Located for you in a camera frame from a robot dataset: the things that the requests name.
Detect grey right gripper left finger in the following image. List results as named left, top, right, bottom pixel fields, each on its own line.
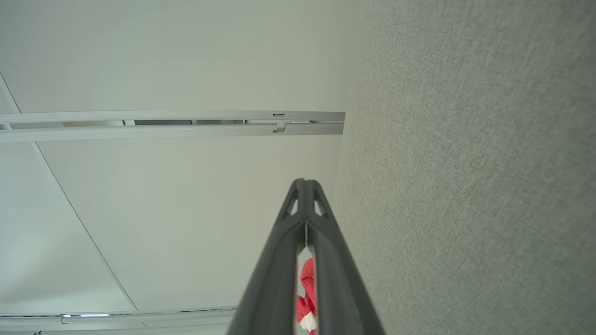
left=227, top=179, right=307, bottom=335

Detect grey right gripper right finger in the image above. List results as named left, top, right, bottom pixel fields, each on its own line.
left=305, top=179, right=386, bottom=335

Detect red shorts with white stripe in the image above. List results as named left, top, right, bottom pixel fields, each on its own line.
left=296, top=257, right=317, bottom=335

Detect grey fabric sofa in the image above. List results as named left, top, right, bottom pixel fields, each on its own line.
left=333, top=0, right=596, bottom=335

